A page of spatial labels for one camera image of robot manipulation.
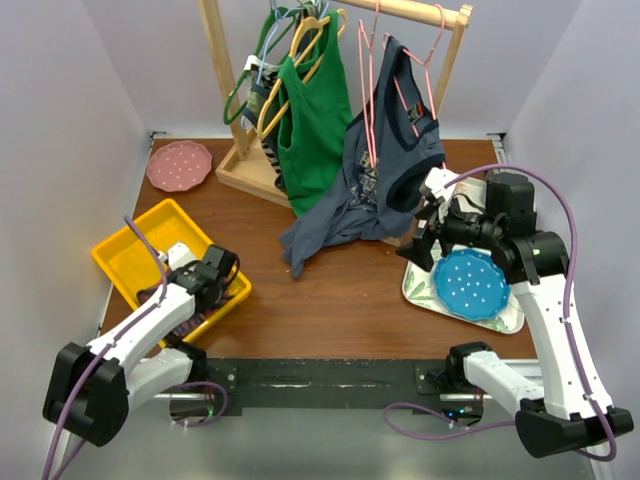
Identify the leaf pattern tray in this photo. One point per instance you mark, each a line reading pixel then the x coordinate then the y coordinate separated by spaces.
pixel 419 289

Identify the green hanger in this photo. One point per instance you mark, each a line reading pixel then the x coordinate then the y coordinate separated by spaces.
pixel 276 25

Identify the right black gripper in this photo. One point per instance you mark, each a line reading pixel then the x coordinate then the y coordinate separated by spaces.
pixel 438 216

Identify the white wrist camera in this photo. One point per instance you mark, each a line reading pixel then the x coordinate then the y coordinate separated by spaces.
pixel 179 255
pixel 439 182

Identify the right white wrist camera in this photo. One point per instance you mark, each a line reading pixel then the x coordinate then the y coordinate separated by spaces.
pixel 439 182

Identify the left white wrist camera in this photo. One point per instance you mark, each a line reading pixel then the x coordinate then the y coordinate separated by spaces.
pixel 179 255

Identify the wooden clothes rack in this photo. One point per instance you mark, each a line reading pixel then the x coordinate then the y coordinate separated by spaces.
pixel 245 167

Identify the yellow hanger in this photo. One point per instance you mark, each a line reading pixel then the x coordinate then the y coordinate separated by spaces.
pixel 300 65

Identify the navy blue tank top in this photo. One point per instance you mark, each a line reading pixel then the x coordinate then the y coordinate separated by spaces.
pixel 376 191

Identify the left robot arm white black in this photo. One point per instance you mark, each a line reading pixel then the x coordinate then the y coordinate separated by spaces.
pixel 93 388

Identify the black mounting base plate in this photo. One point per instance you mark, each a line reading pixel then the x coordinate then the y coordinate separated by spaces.
pixel 341 384

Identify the yellow plastic tray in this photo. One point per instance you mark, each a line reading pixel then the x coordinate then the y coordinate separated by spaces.
pixel 129 265

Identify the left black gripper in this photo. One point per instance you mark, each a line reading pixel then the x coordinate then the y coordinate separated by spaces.
pixel 191 265

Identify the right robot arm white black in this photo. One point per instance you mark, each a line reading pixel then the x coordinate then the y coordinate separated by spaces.
pixel 569 409

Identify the green tank top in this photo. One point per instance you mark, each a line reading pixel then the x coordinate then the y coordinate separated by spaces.
pixel 309 168

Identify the blue dotted plate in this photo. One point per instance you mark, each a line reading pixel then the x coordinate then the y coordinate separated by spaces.
pixel 470 284

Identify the pink wire hanger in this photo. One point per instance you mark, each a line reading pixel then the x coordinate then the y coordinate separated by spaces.
pixel 425 75
pixel 366 69

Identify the pink dotted plate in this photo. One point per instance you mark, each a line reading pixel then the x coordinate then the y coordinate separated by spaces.
pixel 179 166

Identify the red tank top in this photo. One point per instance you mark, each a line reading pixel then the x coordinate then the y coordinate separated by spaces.
pixel 197 319

